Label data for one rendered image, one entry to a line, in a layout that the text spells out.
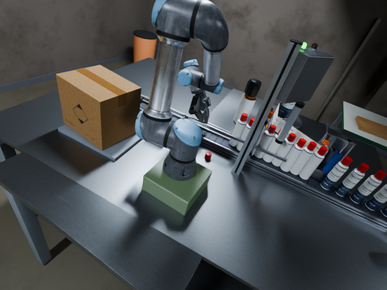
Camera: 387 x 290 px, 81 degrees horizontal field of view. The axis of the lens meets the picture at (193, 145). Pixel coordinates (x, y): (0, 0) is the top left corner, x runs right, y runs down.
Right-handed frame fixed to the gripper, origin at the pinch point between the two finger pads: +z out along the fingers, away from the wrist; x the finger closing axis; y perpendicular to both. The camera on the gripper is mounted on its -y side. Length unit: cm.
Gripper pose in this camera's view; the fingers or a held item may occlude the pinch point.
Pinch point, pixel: (204, 123)
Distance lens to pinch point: 132.5
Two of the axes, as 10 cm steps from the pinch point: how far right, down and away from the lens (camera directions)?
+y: 4.2, -5.0, 7.6
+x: -8.7, 0.2, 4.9
